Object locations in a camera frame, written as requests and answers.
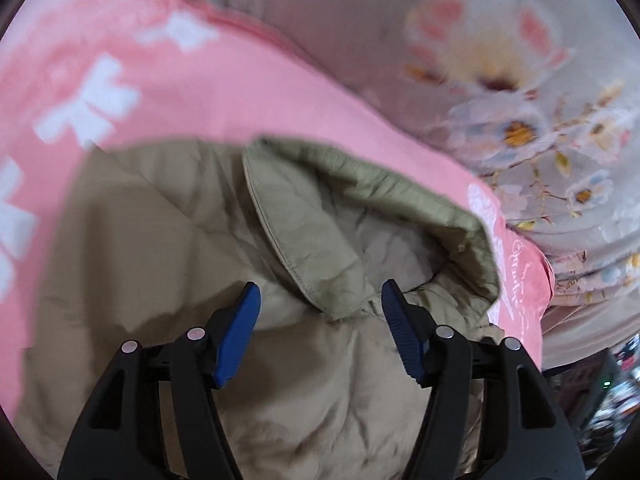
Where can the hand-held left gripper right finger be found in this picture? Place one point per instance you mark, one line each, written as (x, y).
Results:
(402, 335)

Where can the beige puffer jacket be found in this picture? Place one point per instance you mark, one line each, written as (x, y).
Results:
(310, 385)

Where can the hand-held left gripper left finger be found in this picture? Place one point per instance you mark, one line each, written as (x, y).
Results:
(239, 330)

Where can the pink blanket with white print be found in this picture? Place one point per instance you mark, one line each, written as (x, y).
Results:
(200, 90)

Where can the grey floral bedsheet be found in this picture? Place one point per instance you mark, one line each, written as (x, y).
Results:
(350, 20)

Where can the dark clutter pile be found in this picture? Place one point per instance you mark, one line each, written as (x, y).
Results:
(595, 395)

